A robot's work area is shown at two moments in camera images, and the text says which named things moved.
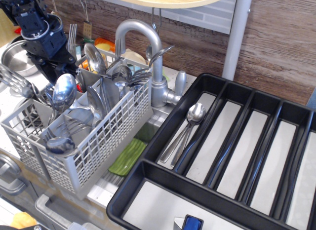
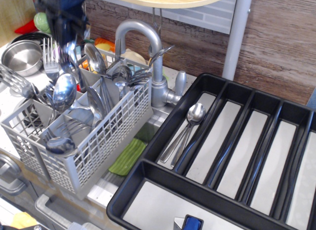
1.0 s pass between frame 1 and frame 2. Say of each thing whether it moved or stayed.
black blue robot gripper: moved
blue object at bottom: stayed
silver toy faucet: stayed
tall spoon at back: stayed
